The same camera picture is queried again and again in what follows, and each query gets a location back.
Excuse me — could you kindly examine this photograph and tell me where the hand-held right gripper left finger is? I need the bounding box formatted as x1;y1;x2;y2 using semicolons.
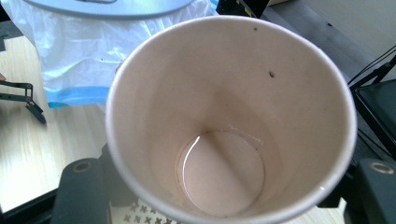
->
50;157;132;224

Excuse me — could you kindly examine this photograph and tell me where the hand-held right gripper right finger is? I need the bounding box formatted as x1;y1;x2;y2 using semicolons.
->
342;158;396;224

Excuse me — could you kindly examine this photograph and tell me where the beige container with perforated strainer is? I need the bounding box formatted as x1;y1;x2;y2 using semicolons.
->
110;199;185;224

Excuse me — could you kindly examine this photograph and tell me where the grey white pedal trash can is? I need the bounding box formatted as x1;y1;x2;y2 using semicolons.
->
22;0;196;21

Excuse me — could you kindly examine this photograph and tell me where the brown paper cup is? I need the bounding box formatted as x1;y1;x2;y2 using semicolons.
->
105;14;358;224

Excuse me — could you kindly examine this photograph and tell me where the white blue plastic bin liner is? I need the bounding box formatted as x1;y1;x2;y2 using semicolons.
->
0;0;219;109

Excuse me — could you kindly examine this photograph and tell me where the black folding chair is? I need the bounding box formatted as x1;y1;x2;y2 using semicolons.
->
347;45;396;161

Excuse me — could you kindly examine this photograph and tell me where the black stand base, yellow tape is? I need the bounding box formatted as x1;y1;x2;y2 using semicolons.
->
216;0;271;19

